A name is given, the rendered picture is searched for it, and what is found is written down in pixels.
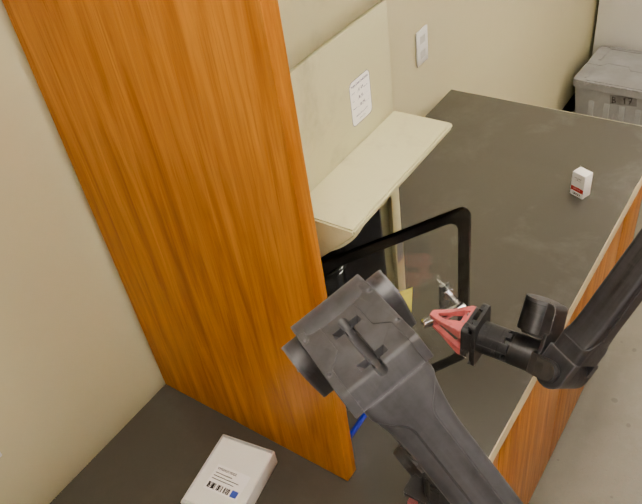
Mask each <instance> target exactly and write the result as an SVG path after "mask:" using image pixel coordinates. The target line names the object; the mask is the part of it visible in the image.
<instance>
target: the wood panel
mask: <svg viewBox="0 0 642 504"><path fill-rule="evenodd" d="M2 2H3V4H4V7H5V9H6V11H7V14H8V16H9V18H10V21H11V23H12V25H13V28H14V30H15V32H16V35H17V37H18V39H19V42H20V44H21V46H22V49H23V51H24V54H25V56H26V58H27V61H28V63H29V65H30V68H31V70H32V72H33V75H34V77H35V79H36V82H37V84H38V86H39V89H40V91H41V93H42V96H43V98H44V100H45V103H46V105H47V107H48V110H49V112H50V114H51V117H52V119H53V121H54V124H55V126H56V128H57V131H58V133H59V135H60V138H61V140H62V142H63V145H64V147H65V149H66V152H67V154H68V156H69V159H70V161H71V164H72V166H73V168H74V171H75V173H76V175H77V178H78V180H79V182H80V185H81V187H82V189H83V192H84V194H85V196H86V199H87V201H88V203H89V206H90V208H91V210H92V213H93V215H94V217H95V220H96V222H97V224H98V227H99V229H100V231H101V234H102V236H103V238H104V241H105V243H106V245H107V248H108V250H109V252H110V255H111V257H112V259H113V262H114V264H115V266H116V269H117V271H118V274H119V276H120V278H121V281H122V283H123V285H124V288H125V290H126V292H127V295H128V297H129V299H130V302H131V304H132V306H133V309H134V311H135V313H136V316H137V318H138V320H139V323H140V325H141V327H142V330H143V332H144V334H145V337H146V339H147V341H148V344H149V346H150V348H151V351H152V353H153V355H154V358H155V360H156V362H157V365H158V367H159V369H160V372H161V374H162V376H163V379H164V381H165V383H166V384H167V385H169V386H171V387H172V388H174V389H176V390H178V391H180V392H182V393H184V394H186V395H187V396H189V397H191V398H193V399H195V400H197V401H199V402H201V403H202V404H204V405H206V406H208V407H210V408H212V409H214V410H216V411H217V412H219V413H221V414H223V415H225V416H227V417H229V418H230V419H232V420H234V421H236V422H238V423H240V424H242V425H244V426H245V427H247V428H249V429H251V430H253V431H255V432H257V433H259V434H260V435H262V436H264V437H266V438H268V439H270V440H272V441H274V442H275V443H277V444H279V445H281V446H283V447H285V448H287V449H288V450H290V451H292V452H294V453H296V454H298V455H300V456H302V457H303V458H305V459H307V460H309V461H311V462H313V463H315V464H317V465H318V466H320V467H322V468H324V469H326V470H328V471H330V472H332V473H333V474H335V475H337V476H339V477H341V478H343V479H345V480H347V481H349V479H350V478H351V476H352V475H353V473H354V472H355V471H356V465H355V459H354V453H353V447H352V441H351V435H350V429H349V423H348V417H347V411H346V405H345V404H344V403H343V402H342V401H341V399H340V398H339V397H338V395H337V394H336V392H335V391H334V390H333V391H332V392H331V393H330V394H328V395H327V396H326V397H325V398H324V397H323V396H322V395H321V394H320V393H319V392H318V391H317V390H316V389H315V388H314V387H313V386H312V385H311V384H310V383H309V382H308V381H307V380H306V379H305V378H304V377H303V376H302V374H301V373H300V372H298V371H297V368H296V367H295V366H294V365H293V363H292V362H291V361H290V359H289V358H288V356H287V355H286V354H285V352H284V351H283V350H282V349H281V348H282V347H283V346H284V345H285V344H286V343H288V342H289V341H290V340H291V339H293V338H294V337H295V336H296V335H295V334H294V332H293V331H292V329H291V327H292V326H293V325H294V324H295V323H297V322H298V321H299V320H300V319H302V318H303V317H304V316H305V315H307V314H308V313H309V312H310V311H312V310H313V309H314V308H315V307H317V306H318V305H319V304H320V303H322V302H323V301H324V300H325V299H327V292H326V286H325V280H324V274H323V268H322V262H321V256H320V250H319V244H318V238H317V232H316V226H315V220H314V214H313V208H312V202H311V196H310V190H309V184H308V178H307V172H306V166H305V160H304V154H303V148H302V142H301V136H300V130H299V124H298V118H297V112H296V106H295V100H294V94H293V88H292V82H291V76H290V70H289V64H288V58H287V52H286V46H285V40H284V34H283V28H282V22H281V16H280V10H279V4H278V0H2Z"/></svg>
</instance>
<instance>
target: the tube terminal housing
mask: <svg viewBox="0 0 642 504"><path fill-rule="evenodd" d="M367 68H369V74H370V86H371V97H372V109H373V111H372V112H371V113H370V114H369V115H368V116H367V117H366V118H365V119H363V120H362V121H361V122H360V123H359V124H358V125H357V126H356V127H355V128H354V129H353V123H352V113H351V104H350V95H349V86H348V85H349V84H350V83H351V82H352V81H353V80H355V79H356V78H357V77H358V76H359V75H360V74H362V73H363V72H364V71H365V70H366V69H367ZM290 76H291V82H292V88H293V94H294V100H295V106H296V112H297V118H298V124H299V130H300V136H301V142H302V148H303V154H304V160H305V166H306V172H307V178H308V184H309V190H310V192H311V191H312V190H313V189H314V188H315V187H316V186H317V185H318V184H319V183H320V182H321V181H322V180H323V179H324V178H325V177H326V176H327V175H328V174H329V173H330V172H332V171H333V170H334V169H335V168H336V167H337V166H338V165H339V164H340V163H341V162H342V161H343V160H344V159H345V158H346V157H347V156H348V155H349V154H350V153H351V152H352V151H353V150H354V149H355V148H356V147H357V146H358V145H359V144H360V143H361V142H363V141H364V140H365V139H366V138H367V137H368V136H369V135H370V134H371V133H372V132H373V131H374V130H375V129H376V128H377V127H378V126H379V125H380V124H381V123H382V122H383V121H384V120H385V119H386V118H387V117H388V116H389V115H390V114H391V113H392V112H393V97H392V81H391V66H390V50H389V35H388V19H387V4H386V0H381V1H379V2H378V3H377V4H376V5H374V6H373V7H372V8H370V9H369V10H368V11H366V12H365V13H364V14H362V15H361V16H360V17H358V18H357V19H356V20H354V21H353V22H352V23H350V24H349V25H348V26H346V27H345V28H344V29H342V30H341V31H340V32H339V33H337V34H336V35H335V36H333V37H332V38H331V39H329V40H328V41H327V42H325V43H324V44H323V45H322V46H320V47H319V48H318V49H316V50H315V51H314V52H312V53H311V54H310V55H309V56H307V57H306V58H305V59H303V60H302V61H301V62H300V63H298V64H297V65H296V66H294V67H293V68H292V69H290ZM380 211H381V223H382V234H383V237H384V236H386V235H389V234H392V233H394V232H397V231H399V230H401V217H400V201H399V187H398V189H397V190H396V191H395V192H394V193H393V194H392V195H391V196H390V197H389V198H388V200H387V201H386V202H385V203H384V204H383V205H382V206H381V207H380Z"/></svg>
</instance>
